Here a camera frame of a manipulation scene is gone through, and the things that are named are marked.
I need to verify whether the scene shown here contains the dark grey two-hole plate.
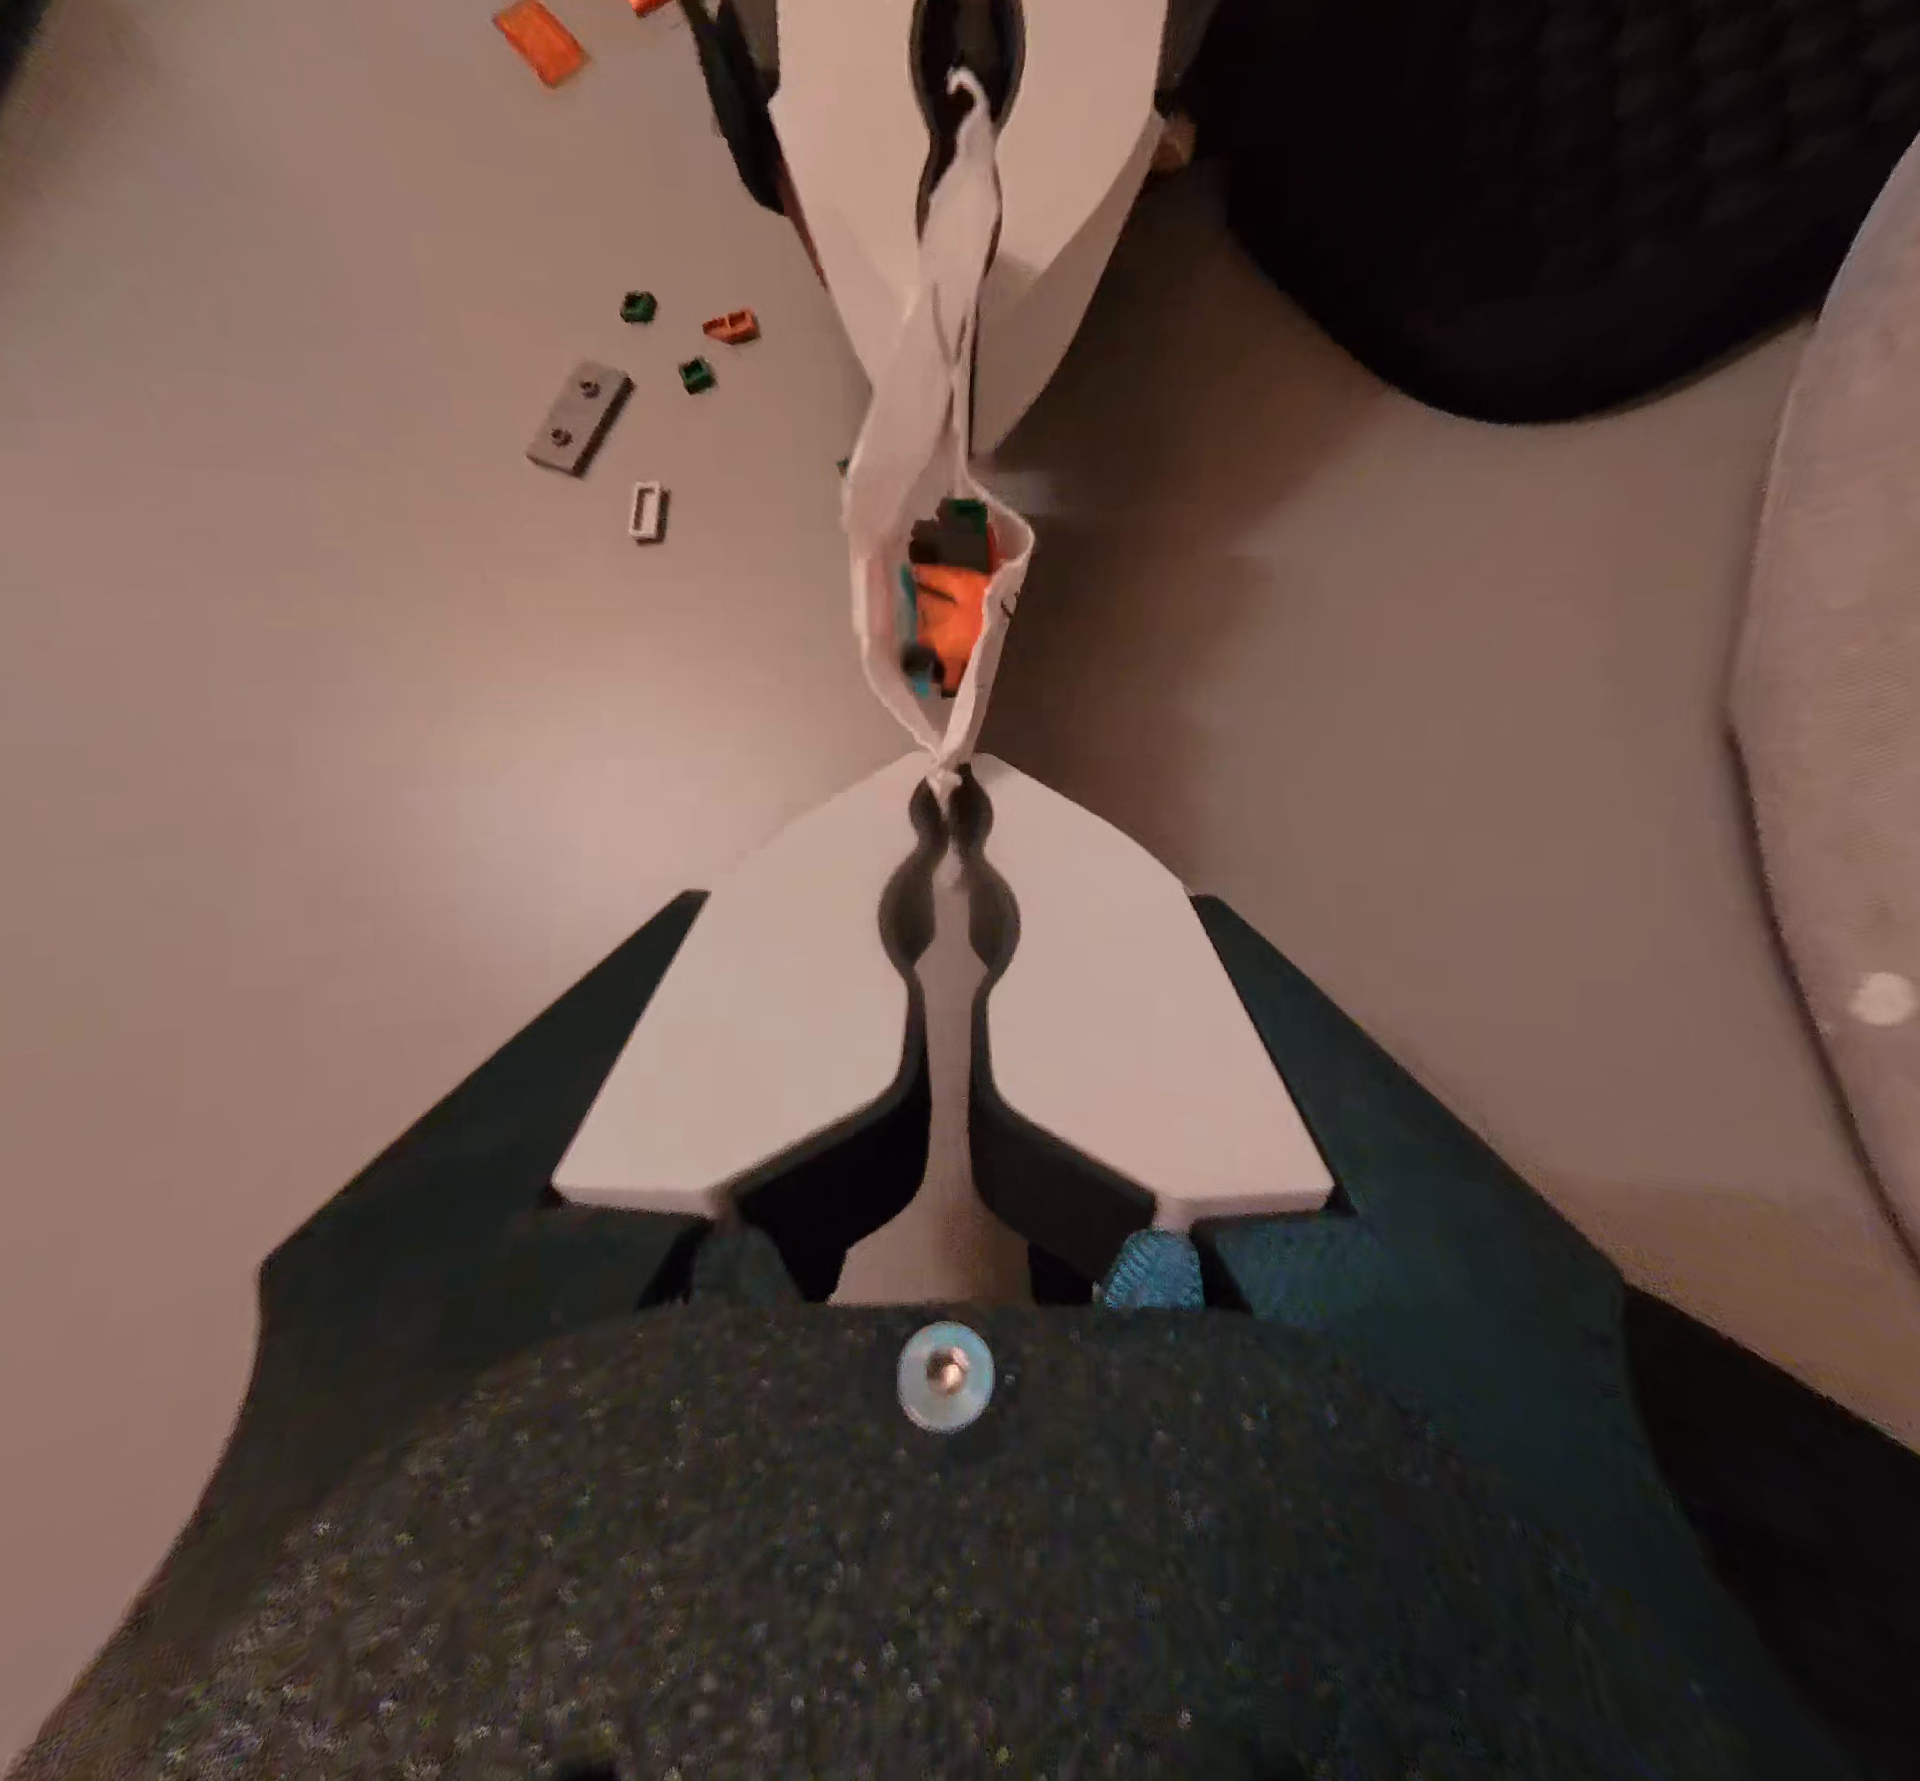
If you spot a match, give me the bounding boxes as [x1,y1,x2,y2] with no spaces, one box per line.
[520,363,636,479]

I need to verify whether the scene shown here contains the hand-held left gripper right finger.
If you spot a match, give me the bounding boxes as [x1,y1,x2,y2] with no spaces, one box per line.
[956,751,1341,1304]

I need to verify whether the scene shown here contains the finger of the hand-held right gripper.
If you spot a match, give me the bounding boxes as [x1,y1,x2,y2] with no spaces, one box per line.
[956,0,1191,457]
[765,0,981,406]

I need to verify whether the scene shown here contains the person's grey printed sweater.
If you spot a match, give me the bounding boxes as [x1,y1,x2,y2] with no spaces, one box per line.
[1724,127,1920,1279]

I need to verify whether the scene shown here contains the clear orange plate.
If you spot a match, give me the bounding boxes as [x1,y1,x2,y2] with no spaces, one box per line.
[491,0,589,94]

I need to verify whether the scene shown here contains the small printed paper bag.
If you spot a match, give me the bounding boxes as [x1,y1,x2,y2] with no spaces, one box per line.
[841,71,1038,804]

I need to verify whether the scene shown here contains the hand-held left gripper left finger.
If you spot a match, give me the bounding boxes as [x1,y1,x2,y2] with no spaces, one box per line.
[556,749,941,1304]

